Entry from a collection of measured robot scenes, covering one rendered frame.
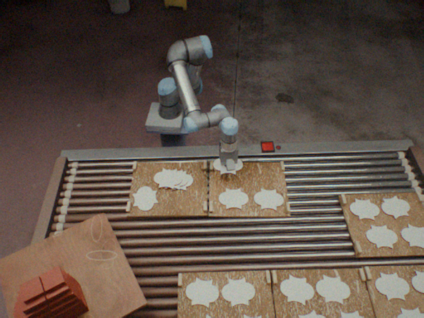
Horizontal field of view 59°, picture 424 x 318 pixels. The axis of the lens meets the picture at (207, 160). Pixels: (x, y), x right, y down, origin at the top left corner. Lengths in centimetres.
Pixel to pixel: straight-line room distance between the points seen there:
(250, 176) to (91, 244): 89
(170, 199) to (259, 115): 199
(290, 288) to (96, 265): 85
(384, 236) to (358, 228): 12
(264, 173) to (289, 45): 286
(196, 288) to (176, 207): 44
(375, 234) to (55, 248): 149
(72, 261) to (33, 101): 276
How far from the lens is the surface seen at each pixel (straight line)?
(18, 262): 189
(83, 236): 185
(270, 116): 378
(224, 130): 173
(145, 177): 209
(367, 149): 239
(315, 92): 414
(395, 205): 215
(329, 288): 182
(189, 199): 198
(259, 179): 207
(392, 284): 193
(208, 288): 175
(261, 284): 178
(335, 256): 193
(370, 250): 198
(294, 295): 177
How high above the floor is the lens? 258
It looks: 50 degrees down
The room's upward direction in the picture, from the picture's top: 1 degrees counter-clockwise
